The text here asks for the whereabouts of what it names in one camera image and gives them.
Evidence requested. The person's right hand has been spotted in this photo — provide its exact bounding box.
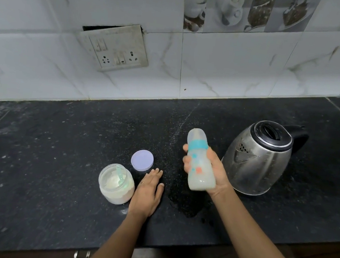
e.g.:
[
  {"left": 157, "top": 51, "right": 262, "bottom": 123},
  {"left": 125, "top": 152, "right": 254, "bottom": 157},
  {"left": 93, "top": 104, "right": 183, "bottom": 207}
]
[{"left": 177, "top": 143, "right": 236, "bottom": 200}]

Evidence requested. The white wall switch socket panel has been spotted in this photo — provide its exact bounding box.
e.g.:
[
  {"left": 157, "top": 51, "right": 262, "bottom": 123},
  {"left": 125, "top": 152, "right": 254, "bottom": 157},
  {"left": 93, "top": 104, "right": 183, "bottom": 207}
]
[{"left": 75, "top": 17, "right": 154, "bottom": 77}]

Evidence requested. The person's left forearm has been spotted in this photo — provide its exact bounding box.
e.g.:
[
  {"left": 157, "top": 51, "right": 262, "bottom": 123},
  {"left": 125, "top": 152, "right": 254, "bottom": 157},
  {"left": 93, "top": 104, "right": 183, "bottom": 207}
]
[{"left": 81, "top": 205, "right": 148, "bottom": 258}]

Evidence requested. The person's right forearm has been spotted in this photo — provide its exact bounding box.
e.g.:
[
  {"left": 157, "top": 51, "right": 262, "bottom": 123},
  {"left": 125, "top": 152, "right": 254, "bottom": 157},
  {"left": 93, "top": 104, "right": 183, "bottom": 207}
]
[{"left": 201, "top": 182, "right": 327, "bottom": 258}]

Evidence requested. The stainless steel electric kettle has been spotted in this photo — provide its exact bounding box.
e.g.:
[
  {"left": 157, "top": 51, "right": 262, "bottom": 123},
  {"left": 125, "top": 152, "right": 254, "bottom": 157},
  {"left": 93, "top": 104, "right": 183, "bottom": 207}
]
[{"left": 217, "top": 115, "right": 311, "bottom": 202}]

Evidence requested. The person's left hand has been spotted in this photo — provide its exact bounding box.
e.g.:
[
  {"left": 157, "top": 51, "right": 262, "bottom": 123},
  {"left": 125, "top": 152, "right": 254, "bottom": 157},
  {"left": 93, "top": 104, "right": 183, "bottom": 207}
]
[{"left": 127, "top": 165, "right": 167, "bottom": 221}]

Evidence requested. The pale purple round lid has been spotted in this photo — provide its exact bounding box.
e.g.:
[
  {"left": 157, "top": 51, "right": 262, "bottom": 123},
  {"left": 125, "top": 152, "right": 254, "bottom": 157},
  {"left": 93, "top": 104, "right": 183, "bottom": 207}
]
[{"left": 130, "top": 148, "right": 155, "bottom": 173}]

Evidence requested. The baby bottle with teal ring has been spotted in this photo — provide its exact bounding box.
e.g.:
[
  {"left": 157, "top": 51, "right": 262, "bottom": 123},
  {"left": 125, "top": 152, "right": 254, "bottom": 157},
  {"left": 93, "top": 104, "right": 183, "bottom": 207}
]
[{"left": 181, "top": 127, "right": 223, "bottom": 194}]

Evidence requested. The glass jar of white powder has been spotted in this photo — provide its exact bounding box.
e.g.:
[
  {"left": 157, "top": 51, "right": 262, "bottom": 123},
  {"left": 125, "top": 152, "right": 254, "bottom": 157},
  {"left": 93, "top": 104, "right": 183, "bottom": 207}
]
[{"left": 96, "top": 162, "right": 138, "bottom": 207}]

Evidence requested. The metal drawer handle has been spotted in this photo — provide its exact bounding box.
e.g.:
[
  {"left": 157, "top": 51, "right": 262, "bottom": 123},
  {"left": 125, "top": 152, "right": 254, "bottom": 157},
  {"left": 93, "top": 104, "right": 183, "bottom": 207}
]
[{"left": 73, "top": 248, "right": 92, "bottom": 258}]

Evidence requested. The decorative printed wall tile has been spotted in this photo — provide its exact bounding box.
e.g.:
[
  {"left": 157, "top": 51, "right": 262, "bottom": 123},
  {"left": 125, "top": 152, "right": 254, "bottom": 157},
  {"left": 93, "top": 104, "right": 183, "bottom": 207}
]
[{"left": 179, "top": 0, "right": 323, "bottom": 49}]

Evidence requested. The green plastic scoop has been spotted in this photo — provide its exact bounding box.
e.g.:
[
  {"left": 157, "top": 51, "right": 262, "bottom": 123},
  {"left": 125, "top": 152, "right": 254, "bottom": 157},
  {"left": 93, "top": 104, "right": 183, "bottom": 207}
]
[{"left": 113, "top": 165, "right": 129, "bottom": 187}]

